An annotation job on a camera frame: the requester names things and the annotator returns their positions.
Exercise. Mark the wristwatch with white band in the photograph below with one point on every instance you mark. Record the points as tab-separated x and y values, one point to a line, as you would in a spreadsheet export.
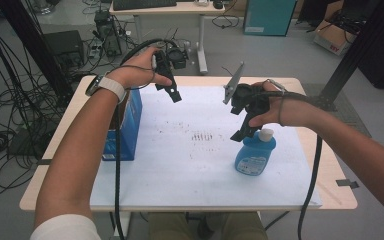
111	86

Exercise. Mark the blue cardboard box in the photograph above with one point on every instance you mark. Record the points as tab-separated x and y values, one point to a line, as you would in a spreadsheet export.
130	126

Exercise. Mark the white desk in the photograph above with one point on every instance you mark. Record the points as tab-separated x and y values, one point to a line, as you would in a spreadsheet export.
180	9

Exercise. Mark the person's right hand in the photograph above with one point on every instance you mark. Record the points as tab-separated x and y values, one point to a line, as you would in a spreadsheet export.
290	111

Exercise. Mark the person's right leg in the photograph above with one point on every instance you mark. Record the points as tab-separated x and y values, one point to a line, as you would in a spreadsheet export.
243	228

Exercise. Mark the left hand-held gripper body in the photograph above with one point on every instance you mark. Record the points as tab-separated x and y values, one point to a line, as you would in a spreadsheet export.
165	65

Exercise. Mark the white paper sheet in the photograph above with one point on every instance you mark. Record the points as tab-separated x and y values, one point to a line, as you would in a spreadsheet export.
196	173

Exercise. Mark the black keyboard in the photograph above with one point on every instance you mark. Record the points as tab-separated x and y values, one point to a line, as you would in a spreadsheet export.
143	4

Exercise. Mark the person's left leg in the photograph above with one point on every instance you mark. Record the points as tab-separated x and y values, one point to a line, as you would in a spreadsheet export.
170	226

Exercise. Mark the black computer mouse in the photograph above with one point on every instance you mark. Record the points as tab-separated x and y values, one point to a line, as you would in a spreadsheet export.
218	4

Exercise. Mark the person's leg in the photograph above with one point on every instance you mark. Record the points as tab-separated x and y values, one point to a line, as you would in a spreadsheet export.
243	228
170	226

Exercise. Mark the black metal stand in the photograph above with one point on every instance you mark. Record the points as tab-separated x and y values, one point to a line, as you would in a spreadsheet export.
356	53

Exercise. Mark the black tape piece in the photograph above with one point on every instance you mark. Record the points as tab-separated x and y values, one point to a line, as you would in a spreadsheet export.
346	183
45	162

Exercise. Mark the white sleeve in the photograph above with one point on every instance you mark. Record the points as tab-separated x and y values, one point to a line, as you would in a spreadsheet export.
66	230

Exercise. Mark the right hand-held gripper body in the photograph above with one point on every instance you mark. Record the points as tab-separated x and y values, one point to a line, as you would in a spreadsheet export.
250	100

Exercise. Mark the teal cabinet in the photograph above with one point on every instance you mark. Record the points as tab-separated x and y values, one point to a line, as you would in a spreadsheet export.
270	16

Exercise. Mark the black pillar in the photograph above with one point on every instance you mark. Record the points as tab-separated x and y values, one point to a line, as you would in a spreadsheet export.
30	40

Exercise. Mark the brown cardboard box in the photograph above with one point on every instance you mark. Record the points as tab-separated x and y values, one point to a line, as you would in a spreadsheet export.
333	40

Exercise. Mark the blue detergent bottle white cap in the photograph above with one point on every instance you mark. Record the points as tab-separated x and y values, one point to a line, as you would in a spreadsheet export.
255	156

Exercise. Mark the person's left hand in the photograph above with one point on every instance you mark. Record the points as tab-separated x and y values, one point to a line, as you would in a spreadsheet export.
136	71

